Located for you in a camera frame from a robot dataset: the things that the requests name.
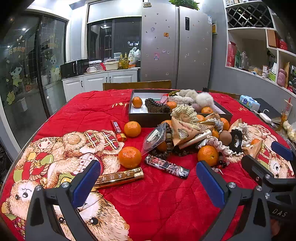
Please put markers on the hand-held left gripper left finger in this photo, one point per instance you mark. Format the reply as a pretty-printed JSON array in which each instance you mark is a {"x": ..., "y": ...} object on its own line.
[{"x": 89, "y": 180}]

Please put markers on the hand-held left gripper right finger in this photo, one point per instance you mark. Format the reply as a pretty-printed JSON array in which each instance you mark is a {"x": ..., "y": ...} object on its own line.
[{"x": 211, "y": 183}]

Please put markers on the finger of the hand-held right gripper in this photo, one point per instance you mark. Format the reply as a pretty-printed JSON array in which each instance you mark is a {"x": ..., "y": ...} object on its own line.
[
  {"x": 254, "y": 168},
  {"x": 281, "y": 148}
]

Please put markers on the gold metal tube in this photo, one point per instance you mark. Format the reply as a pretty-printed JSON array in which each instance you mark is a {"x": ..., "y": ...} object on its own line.
[{"x": 120, "y": 178}]

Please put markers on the black gift box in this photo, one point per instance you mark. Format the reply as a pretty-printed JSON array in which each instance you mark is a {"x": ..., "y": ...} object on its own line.
[{"x": 138, "y": 120}]

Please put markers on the brown paper cone packet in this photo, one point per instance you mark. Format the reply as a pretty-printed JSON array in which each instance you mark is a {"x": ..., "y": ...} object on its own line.
[
  {"x": 185, "y": 132},
  {"x": 254, "y": 149}
]

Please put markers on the black scrunchie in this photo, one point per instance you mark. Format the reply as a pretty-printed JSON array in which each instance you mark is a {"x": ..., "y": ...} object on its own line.
[{"x": 240, "y": 144}]

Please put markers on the white lace scrunchie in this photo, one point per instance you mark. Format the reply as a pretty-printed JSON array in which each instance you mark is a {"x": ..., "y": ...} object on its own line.
[{"x": 219, "y": 146}]

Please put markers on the bubble tea cup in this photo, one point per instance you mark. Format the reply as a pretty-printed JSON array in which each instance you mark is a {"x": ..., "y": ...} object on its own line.
[{"x": 286, "y": 110}]

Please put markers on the cream lace scrunchie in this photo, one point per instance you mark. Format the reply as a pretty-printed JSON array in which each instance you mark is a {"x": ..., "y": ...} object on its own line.
[{"x": 245, "y": 129}]

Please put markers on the black notebook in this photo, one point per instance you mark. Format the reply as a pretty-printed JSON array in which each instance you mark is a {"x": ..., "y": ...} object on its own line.
[{"x": 269, "y": 109}]

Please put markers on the brown egg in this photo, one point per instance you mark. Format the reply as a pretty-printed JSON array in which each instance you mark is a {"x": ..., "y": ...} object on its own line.
[{"x": 225, "y": 137}]

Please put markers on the rolled brown paper packet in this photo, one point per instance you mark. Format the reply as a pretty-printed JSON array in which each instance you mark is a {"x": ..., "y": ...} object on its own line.
[{"x": 198, "y": 138}]

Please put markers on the dark printed lighter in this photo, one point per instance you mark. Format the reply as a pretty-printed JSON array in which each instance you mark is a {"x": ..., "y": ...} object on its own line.
[{"x": 166, "y": 166}]

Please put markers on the red bear printed blanket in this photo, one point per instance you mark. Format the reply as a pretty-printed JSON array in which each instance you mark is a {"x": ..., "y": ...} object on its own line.
[{"x": 161, "y": 208}]

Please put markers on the blue tissue pack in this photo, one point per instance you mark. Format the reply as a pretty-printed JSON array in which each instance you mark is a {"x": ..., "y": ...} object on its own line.
[{"x": 248, "y": 102}]

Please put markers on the red lighter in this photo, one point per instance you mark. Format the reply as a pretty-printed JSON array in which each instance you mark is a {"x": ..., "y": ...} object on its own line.
[{"x": 118, "y": 131}]

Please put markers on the cream crocheted scrunchie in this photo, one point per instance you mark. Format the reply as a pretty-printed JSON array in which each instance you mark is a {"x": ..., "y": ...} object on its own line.
[{"x": 192, "y": 115}]

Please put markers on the pink box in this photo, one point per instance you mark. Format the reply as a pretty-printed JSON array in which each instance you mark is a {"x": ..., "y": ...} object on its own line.
[{"x": 281, "y": 77}]

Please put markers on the clear zip bag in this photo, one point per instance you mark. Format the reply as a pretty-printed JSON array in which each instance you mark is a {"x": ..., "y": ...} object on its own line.
[{"x": 155, "y": 139}]

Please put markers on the green tissue box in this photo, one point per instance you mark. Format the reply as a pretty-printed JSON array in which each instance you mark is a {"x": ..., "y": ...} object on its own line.
[{"x": 272, "y": 75}]

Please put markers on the wooden chair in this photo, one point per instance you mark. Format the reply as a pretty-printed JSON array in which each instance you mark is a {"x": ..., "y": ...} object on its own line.
[
  {"x": 136, "y": 85},
  {"x": 226, "y": 94}
]

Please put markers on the fluffy white headband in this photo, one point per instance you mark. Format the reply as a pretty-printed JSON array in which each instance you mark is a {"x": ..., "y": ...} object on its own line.
[{"x": 203, "y": 98}]

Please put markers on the white sherpa headband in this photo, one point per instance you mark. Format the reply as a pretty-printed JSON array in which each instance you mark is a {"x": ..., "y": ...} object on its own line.
[{"x": 182, "y": 100}]

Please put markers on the dark brown fuzzy hair clip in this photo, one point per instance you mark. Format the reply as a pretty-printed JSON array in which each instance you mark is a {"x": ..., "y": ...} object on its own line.
[{"x": 157, "y": 106}]

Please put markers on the clear bottle with red cap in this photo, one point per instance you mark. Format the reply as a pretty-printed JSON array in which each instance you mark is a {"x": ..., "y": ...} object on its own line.
[{"x": 163, "y": 98}]

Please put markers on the white kitchen cabinet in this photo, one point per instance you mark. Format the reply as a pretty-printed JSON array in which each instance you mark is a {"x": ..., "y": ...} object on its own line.
[{"x": 97, "y": 81}]

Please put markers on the red tin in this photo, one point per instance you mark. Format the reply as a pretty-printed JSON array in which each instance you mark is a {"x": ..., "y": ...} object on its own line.
[{"x": 282, "y": 44}]

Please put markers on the red gift box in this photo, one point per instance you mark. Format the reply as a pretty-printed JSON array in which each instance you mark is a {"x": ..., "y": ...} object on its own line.
[{"x": 231, "y": 54}]

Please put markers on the brown cardboard box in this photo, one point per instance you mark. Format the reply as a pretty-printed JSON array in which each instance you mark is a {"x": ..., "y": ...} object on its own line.
[{"x": 271, "y": 38}]

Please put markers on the white mug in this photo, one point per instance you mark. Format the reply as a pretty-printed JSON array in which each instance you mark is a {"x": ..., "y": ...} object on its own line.
[{"x": 91, "y": 69}]

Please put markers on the black microwave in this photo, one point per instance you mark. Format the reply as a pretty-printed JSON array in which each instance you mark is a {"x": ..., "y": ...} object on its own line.
[{"x": 74, "y": 68}]

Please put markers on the glass sliding door with stickers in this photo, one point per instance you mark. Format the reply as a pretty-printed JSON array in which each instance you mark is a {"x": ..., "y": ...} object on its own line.
[{"x": 27, "y": 81}]

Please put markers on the white plastic basin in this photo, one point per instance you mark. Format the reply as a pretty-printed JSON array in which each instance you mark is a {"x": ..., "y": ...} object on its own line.
[{"x": 110, "y": 65}]

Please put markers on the yellow glass bottle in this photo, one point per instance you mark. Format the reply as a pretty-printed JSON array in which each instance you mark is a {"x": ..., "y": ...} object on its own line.
[
  {"x": 120, "y": 61},
  {"x": 125, "y": 61}
]

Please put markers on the white plastic bag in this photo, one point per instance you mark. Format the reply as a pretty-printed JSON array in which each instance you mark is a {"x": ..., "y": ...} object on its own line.
[{"x": 134, "y": 55}]

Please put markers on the silver double door fridge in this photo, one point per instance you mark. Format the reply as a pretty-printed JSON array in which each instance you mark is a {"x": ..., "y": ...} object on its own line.
[{"x": 161, "y": 46}]

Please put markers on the green potted plant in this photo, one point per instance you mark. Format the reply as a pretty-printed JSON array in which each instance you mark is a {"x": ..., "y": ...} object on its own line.
[{"x": 185, "y": 3}]

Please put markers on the white wall shelf unit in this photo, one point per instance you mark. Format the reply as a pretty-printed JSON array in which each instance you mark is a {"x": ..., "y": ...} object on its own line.
[{"x": 249, "y": 28}]

